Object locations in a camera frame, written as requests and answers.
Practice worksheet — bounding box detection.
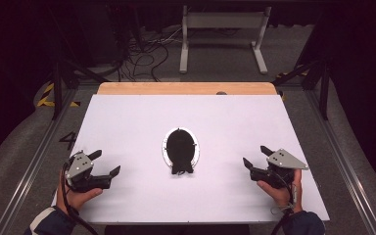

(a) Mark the person's right hand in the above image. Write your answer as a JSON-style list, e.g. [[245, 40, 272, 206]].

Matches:
[[257, 169, 304, 213]]

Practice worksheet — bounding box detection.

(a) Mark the white metal stand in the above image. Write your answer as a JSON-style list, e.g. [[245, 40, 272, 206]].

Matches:
[[179, 5, 272, 75]]

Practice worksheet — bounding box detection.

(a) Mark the aluminium floor rail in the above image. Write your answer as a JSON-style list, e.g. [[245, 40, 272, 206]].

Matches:
[[306, 89, 376, 235], [0, 87, 79, 235]]

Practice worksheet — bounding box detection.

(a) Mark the white board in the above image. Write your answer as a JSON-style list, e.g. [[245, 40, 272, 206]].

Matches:
[[51, 94, 331, 225]]

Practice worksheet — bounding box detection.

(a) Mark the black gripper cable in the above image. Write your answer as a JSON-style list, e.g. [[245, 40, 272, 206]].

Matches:
[[268, 170, 297, 235], [61, 160, 100, 235]]

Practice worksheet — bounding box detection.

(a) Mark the tangle of black floor cables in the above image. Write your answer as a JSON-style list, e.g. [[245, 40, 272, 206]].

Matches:
[[117, 28, 184, 82]]

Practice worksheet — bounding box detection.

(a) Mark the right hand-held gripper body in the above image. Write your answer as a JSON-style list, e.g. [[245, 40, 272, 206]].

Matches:
[[250, 148, 309, 190]]

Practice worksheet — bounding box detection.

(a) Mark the wooden table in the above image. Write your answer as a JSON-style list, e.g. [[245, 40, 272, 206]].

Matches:
[[97, 81, 278, 96]]

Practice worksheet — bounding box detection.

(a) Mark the oval pearl-rimmed mirror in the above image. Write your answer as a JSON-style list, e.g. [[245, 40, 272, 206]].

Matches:
[[162, 126, 201, 176]]

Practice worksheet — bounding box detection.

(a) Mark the person's left hand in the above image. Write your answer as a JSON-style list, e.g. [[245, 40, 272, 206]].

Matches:
[[56, 169, 104, 214]]

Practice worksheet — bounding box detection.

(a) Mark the black metal frame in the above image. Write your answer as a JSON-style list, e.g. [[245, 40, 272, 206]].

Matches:
[[272, 58, 331, 120], [45, 6, 112, 120]]

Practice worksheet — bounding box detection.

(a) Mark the yellow black floor tape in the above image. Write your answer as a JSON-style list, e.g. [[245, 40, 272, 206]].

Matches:
[[37, 82, 81, 108], [275, 69, 308, 79]]

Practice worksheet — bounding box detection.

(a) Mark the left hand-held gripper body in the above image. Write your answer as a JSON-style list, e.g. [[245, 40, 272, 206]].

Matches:
[[64, 150, 114, 193]]

